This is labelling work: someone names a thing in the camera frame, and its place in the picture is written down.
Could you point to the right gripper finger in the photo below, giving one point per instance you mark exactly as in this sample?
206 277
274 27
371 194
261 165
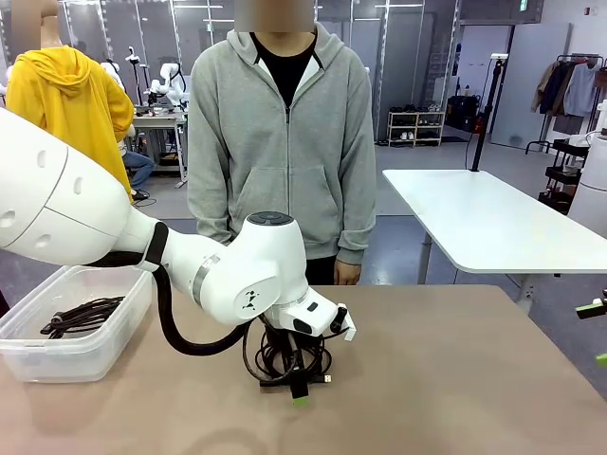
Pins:
602 360
593 309

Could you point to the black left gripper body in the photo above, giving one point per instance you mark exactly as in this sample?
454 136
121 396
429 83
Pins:
290 351

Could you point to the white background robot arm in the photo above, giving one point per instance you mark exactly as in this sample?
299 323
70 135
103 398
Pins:
171 85

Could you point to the grey-sleeved left forearm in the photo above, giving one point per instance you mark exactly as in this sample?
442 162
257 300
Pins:
358 227

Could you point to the grey-sleeved right forearm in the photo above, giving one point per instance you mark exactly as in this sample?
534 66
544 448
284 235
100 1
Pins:
208 213

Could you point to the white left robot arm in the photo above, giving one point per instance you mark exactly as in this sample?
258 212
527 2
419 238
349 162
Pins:
57 199

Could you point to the person's left hand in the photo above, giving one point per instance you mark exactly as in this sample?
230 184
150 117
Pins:
348 274

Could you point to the white cylindrical appliance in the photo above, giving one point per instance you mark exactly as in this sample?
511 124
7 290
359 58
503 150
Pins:
590 189

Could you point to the white side table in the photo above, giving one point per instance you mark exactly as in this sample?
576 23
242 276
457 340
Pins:
498 223

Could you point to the black utility cart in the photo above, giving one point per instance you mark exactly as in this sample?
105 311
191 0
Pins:
564 175

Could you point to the person in grey hoodie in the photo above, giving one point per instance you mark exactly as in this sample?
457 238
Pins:
284 142

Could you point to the clear plastic storage container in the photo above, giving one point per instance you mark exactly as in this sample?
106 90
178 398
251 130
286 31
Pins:
71 365

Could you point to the black pole with white top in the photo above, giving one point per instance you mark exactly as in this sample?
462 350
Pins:
483 118

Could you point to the clothes rack with garments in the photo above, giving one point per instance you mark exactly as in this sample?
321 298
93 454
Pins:
569 90

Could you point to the white partition panel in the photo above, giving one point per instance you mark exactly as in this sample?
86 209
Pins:
531 85

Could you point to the black bags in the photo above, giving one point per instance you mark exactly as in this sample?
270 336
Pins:
465 114

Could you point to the background person in beige jacket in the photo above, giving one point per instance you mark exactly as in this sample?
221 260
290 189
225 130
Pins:
140 166

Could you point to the wooden shoe rack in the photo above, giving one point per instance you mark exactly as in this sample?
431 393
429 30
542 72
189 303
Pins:
417 128

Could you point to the cluttered background workbench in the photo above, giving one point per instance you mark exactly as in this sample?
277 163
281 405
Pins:
163 123

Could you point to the mannequin in yellow hoodie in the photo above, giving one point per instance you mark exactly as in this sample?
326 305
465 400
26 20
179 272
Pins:
61 95

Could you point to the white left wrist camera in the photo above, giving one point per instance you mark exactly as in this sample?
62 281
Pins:
350 329

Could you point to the black stand with white camera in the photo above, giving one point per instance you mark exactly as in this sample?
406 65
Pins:
134 59

